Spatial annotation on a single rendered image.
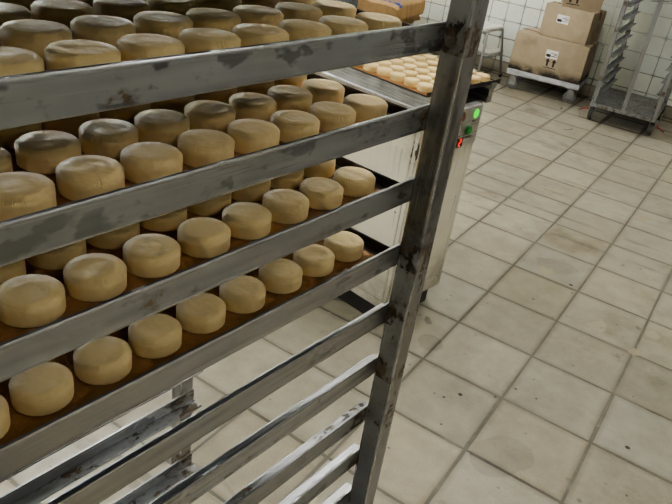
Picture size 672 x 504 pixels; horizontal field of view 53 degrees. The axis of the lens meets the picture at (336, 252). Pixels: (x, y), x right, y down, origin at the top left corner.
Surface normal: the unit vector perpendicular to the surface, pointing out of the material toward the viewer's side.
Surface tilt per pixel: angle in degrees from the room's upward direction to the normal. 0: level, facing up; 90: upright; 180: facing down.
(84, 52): 0
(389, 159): 90
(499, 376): 0
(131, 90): 90
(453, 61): 90
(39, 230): 90
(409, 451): 0
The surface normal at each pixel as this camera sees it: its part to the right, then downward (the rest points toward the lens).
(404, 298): -0.65, 0.31
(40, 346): 0.75, 0.41
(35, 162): -0.04, 0.50
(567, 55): -0.46, 0.35
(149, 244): 0.13, -0.86
